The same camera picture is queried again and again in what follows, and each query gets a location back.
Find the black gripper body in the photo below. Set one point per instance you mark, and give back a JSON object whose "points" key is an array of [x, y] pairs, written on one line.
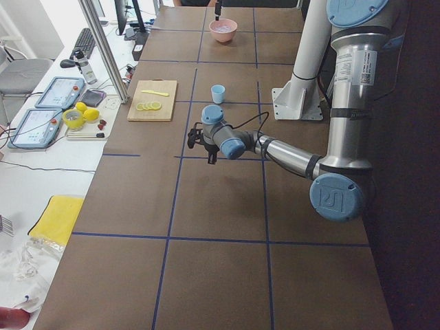
{"points": [[210, 150]]}

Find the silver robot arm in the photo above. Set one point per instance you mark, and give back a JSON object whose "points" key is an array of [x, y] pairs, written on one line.
{"points": [[358, 31]]}

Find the clear ice cube pile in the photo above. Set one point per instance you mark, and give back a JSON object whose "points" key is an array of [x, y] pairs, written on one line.
{"points": [[222, 27]]}

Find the light blue cup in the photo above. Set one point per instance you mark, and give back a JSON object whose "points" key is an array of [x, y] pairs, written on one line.
{"points": [[218, 93]]}

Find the strawberries on side table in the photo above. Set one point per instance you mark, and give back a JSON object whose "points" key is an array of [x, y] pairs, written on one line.
{"points": [[102, 124]]}

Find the pink bowl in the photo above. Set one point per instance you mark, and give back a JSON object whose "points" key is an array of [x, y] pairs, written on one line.
{"points": [[223, 38]]}

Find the lemon slices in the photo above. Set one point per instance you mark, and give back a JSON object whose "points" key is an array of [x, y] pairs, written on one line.
{"points": [[149, 106]]}

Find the wooden cutting board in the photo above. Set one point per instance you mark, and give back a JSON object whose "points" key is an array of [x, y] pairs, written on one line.
{"points": [[165, 114]]}

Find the yellow plastic knife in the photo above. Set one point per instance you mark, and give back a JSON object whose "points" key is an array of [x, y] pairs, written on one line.
{"points": [[153, 92]]}

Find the black monitor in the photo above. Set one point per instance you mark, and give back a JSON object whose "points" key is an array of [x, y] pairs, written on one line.
{"points": [[121, 10]]}

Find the white mounting pole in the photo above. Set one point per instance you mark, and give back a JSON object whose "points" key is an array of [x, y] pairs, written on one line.
{"points": [[299, 98]]}

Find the right yellow lemon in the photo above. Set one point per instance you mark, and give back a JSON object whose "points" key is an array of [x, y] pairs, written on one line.
{"points": [[91, 114]]}

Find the yellow lemon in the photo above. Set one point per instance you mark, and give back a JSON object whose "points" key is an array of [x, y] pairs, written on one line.
{"points": [[91, 114], [81, 106]]}

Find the purple grey pouch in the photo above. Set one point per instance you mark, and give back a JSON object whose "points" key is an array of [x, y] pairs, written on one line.
{"points": [[93, 97]]}

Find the black keyboard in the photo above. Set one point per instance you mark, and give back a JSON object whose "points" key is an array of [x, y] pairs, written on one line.
{"points": [[85, 42]]}

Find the yellow tape roll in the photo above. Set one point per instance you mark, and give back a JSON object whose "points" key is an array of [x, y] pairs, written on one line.
{"points": [[73, 119]]}

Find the left yellow lemon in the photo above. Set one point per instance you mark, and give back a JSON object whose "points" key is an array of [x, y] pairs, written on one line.
{"points": [[81, 106]]}

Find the clear water bottle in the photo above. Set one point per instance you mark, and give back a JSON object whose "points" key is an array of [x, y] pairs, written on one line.
{"points": [[84, 67]]}

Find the black computer mouse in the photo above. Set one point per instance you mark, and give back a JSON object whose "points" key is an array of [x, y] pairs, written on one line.
{"points": [[67, 63]]}

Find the far teach pendant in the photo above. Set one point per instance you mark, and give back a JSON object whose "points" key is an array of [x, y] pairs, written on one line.
{"points": [[62, 92]]}

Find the teach pendant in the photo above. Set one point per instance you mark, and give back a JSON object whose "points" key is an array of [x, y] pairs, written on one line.
{"points": [[37, 129], [62, 92]]}

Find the yellow cloth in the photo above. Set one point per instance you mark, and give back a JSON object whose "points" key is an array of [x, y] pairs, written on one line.
{"points": [[57, 220]]}

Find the near teach pendant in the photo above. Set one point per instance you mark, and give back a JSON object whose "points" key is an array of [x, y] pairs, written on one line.
{"points": [[37, 129]]}

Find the grey chair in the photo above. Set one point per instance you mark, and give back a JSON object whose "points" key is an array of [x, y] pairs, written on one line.
{"points": [[19, 77]]}

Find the clear plastic bag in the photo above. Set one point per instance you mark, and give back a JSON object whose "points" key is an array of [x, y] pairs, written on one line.
{"points": [[27, 273]]}

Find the red object at corner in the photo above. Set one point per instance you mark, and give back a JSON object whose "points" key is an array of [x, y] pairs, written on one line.
{"points": [[12, 318]]}

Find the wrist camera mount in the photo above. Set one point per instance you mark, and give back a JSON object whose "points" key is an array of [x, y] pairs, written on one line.
{"points": [[195, 135]]}

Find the aluminium frame post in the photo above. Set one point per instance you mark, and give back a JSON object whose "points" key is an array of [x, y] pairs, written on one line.
{"points": [[106, 54]]}

